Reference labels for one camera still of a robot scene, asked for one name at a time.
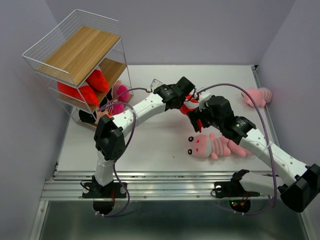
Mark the aluminium rail frame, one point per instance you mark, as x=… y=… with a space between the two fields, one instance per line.
x=142 y=186

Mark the white wire wooden shelf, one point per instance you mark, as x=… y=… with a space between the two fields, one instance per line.
x=70 y=52

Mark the pink frog plush striped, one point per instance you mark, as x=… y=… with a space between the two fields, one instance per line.
x=203 y=146

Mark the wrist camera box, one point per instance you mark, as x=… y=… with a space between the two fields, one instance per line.
x=155 y=84
x=203 y=97

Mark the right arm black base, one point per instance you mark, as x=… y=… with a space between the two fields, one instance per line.
x=233 y=189

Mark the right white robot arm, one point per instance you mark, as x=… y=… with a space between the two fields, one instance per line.
x=295 y=182

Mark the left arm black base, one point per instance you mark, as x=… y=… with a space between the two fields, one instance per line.
x=104 y=197

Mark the red whale plush back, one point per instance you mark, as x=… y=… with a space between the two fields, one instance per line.
x=97 y=81

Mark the red shark plush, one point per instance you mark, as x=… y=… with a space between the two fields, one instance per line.
x=83 y=93
x=189 y=105

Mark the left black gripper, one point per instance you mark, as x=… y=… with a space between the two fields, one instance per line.
x=182 y=101

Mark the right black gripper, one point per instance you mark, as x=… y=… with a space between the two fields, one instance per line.
x=196 y=114

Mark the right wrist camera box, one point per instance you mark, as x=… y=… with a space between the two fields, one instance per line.
x=203 y=97

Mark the boy doll pink hat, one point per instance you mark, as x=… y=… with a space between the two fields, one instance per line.
x=111 y=110
x=119 y=92

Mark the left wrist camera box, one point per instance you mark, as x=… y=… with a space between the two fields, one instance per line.
x=155 y=84

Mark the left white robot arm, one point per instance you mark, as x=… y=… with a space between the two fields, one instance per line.
x=113 y=135

